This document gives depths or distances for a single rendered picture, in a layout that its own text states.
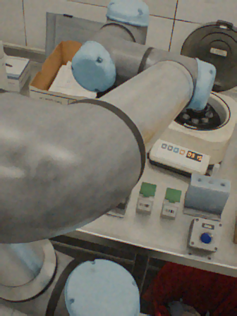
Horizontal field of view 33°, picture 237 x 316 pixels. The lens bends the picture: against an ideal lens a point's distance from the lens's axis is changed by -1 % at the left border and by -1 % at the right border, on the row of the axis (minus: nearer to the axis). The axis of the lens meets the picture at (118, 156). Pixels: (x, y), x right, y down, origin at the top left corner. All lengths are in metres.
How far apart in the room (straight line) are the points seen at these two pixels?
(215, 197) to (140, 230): 0.21
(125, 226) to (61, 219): 0.75
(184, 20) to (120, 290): 0.94
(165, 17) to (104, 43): 0.73
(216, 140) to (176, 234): 0.29
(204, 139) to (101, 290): 0.62
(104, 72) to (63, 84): 0.73
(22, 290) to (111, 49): 0.39
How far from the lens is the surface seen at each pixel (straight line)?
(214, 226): 0.99
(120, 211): 1.05
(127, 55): 0.64
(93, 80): 0.65
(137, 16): 0.72
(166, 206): 1.04
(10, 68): 1.45
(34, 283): 0.64
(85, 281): 0.65
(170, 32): 1.39
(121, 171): 0.31
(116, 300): 0.65
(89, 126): 0.30
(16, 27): 1.56
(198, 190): 1.04
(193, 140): 1.15
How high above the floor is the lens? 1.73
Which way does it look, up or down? 45 degrees down
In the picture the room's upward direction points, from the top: 6 degrees clockwise
